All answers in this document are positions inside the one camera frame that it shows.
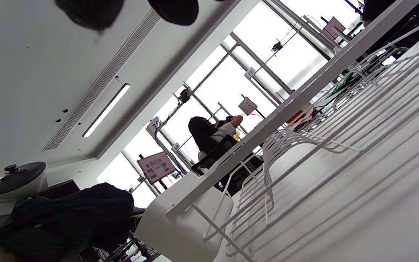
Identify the person's right hand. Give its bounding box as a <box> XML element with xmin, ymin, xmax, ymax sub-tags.
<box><xmin>54</xmin><ymin>0</ymin><xmax>199</xmax><ymax>31</ymax></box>

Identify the person's left hand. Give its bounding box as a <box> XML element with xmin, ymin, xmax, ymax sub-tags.
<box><xmin>0</xmin><ymin>182</ymin><xmax>136</xmax><ymax>262</ymax></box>

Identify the white cutlery bin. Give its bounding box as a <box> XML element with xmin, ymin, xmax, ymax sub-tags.
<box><xmin>134</xmin><ymin>173</ymin><xmax>235</xmax><ymax>262</ymax></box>

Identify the ceiling air vent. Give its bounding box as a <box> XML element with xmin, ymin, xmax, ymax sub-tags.
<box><xmin>42</xmin><ymin>9</ymin><xmax>161</xmax><ymax>151</ymax></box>

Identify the dark display board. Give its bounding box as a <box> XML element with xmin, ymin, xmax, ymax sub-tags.
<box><xmin>137</xmin><ymin>151</ymin><xmax>177</xmax><ymax>185</ymax></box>

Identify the long ceiling light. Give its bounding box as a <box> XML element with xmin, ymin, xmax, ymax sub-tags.
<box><xmin>81</xmin><ymin>83</ymin><xmax>131</xmax><ymax>139</ymax></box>

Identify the black mesh office chair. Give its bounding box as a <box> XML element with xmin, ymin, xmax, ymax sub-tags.
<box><xmin>191</xmin><ymin>135</ymin><xmax>264</xmax><ymax>197</ymax></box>

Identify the red bowl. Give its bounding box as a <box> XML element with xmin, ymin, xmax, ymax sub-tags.
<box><xmin>286</xmin><ymin>109</ymin><xmax>307</xmax><ymax>124</ymax></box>

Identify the green plastic bag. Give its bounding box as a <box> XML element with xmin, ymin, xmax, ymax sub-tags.
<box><xmin>326</xmin><ymin>73</ymin><xmax>356</xmax><ymax>99</ymax></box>

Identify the white wire dish rack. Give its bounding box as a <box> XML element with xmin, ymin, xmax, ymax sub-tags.
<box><xmin>165</xmin><ymin>0</ymin><xmax>419</xmax><ymax>262</ymax></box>

